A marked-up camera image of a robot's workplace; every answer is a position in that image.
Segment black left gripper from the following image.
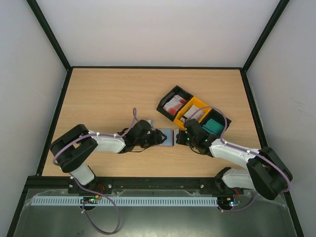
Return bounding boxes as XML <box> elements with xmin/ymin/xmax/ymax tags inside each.
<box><xmin>135</xmin><ymin>130</ymin><xmax>167</xmax><ymax>149</ymax></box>

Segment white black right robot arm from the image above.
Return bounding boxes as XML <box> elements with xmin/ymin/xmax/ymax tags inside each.
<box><xmin>176</xmin><ymin>119</ymin><xmax>293</xmax><ymax>200</ymax></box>

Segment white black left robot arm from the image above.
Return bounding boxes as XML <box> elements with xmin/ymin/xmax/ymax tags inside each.
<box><xmin>50</xmin><ymin>120</ymin><xmax>167</xmax><ymax>190</ymax></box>

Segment teal cards stack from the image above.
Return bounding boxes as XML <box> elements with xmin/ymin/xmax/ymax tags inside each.
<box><xmin>202</xmin><ymin>118</ymin><xmax>224</xmax><ymax>135</ymax></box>

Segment yellow card bin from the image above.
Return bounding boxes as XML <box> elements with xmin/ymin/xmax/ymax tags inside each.
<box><xmin>173</xmin><ymin>97</ymin><xmax>212</xmax><ymax>129</ymax></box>

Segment black bin with teal cards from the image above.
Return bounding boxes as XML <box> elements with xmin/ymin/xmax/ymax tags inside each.
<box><xmin>200</xmin><ymin>109</ymin><xmax>225</xmax><ymax>136</ymax></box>

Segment black card bin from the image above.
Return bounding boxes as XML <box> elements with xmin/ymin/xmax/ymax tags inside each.
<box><xmin>157</xmin><ymin>85</ymin><xmax>193</xmax><ymax>121</ymax></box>

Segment red white cards stack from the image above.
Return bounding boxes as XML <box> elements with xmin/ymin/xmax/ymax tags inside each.
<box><xmin>163</xmin><ymin>95</ymin><xmax>186</xmax><ymax>116</ymax></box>

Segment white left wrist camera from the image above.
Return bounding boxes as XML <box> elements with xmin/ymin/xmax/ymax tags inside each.
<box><xmin>147</xmin><ymin>119</ymin><xmax>154</xmax><ymax>127</ymax></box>

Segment white slotted cable duct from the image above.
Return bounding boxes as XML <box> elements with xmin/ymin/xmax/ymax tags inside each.
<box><xmin>31</xmin><ymin>196</ymin><xmax>218</xmax><ymax>207</ymax></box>

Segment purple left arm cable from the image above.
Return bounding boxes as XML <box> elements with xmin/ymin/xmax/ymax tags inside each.
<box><xmin>52</xmin><ymin>107</ymin><xmax>138</xmax><ymax>234</ymax></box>

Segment black mounting rail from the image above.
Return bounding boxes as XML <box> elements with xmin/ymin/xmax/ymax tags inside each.
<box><xmin>23</xmin><ymin>176</ymin><xmax>248</xmax><ymax>196</ymax></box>

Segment black enclosure frame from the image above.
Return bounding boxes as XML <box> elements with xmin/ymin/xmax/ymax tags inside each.
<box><xmin>0</xmin><ymin>0</ymin><xmax>316</xmax><ymax>237</ymax></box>

